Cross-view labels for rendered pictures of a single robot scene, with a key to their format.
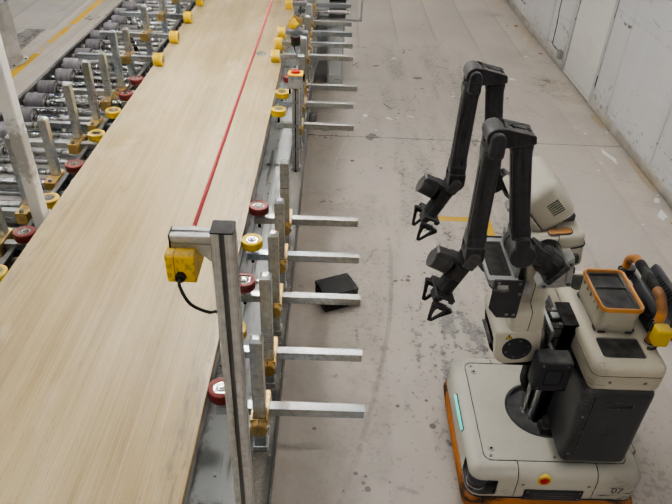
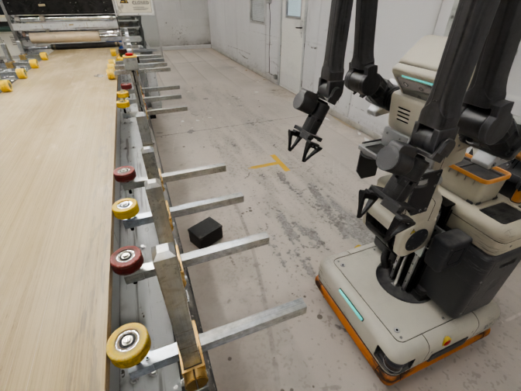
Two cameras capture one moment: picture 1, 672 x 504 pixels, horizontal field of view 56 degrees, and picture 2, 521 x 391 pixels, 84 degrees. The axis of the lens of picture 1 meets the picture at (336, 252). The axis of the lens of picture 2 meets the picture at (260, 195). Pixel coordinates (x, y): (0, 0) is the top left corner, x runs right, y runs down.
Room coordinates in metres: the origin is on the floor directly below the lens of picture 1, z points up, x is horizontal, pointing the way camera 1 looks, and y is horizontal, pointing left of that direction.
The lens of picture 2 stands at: (1.09, 0.18, 1.48)
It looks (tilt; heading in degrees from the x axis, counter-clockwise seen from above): 34 degrees down; 339
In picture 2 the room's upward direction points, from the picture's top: straight up
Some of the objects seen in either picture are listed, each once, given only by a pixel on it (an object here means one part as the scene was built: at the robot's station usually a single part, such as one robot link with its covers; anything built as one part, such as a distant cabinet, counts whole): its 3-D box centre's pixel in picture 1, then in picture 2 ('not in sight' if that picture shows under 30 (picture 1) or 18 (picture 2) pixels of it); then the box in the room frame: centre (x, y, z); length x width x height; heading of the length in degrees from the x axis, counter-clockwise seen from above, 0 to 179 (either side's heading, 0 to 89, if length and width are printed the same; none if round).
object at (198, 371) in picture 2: (268, 356); (191, 354); (1.47, 0.20, 0.80); 0.14 x 0.06 x 0.05; 1
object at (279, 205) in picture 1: (280, 253); (162, 212); (1.95, 0.21, 0.87); 0.04 x 0.04 x 0.48; 1
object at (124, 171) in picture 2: (259, 215); (127, 181); (2.24, 0.33, 0.85); 0.08 x 0.08 x 0.11
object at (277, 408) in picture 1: (290, 409); not in sight; (1.24, 0.11, 0.82); 0.43 x 0.03 x 0.04; 91
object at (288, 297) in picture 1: (299, 298); (201, 256); (1.74, 0.12, 0.83); 0.43 x 0.03 x 0.04; 91
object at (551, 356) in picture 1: (523, 348); (412, 237); (1.69, -0.70, 0.68); 0.28 x 0.27 x 0.25; 1
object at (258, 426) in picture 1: (260, 412); not in sight; (1.22, 0.20, 0.82); 0.14 x 0.06 x 0.05; 1
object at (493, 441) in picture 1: (532, 428); (398, 294); (1.75, -0.87, 0.16); 0.67 x 0.64 x 0.25; 91
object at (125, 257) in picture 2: (244, 290); (130, 268); (1.74, 0.32, 0.85); 0.08 x 0.08 x 0.11
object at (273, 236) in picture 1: (274, 289); (170, 256); (1.70, 0.21, 0.90); 0.04 x 0.04 x 0.48; 1
